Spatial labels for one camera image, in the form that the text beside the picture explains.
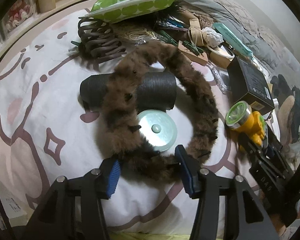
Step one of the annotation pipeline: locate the yellow headlamp flashlight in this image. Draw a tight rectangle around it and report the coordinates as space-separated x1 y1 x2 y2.
225 101 267 149

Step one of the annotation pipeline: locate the black cardboard box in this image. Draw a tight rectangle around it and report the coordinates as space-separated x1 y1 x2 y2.
227 56 275 115

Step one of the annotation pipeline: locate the pale green round lid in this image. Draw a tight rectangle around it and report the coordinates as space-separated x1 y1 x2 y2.
138 109 177 152

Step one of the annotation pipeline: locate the brown kraft paper box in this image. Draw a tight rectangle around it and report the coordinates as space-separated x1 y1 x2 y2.
178 41 209 66

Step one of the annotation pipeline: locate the black foam roll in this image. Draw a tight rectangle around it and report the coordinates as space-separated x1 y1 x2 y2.
79 72 177 112

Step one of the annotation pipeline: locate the teal flat package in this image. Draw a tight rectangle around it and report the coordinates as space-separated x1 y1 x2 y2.
212 22 254 60

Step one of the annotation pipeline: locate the crumpled white paper ball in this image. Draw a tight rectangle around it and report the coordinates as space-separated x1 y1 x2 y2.
201 27 224 48

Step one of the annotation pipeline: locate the grey folded duvet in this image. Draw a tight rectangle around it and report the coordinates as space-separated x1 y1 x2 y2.
184 0 300 82

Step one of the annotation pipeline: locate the brown plastic hair claw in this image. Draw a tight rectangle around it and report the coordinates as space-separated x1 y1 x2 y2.
71 17 126 63

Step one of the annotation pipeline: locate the green polka dot pouch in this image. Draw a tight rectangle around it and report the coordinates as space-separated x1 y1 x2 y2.
80 0 176 23

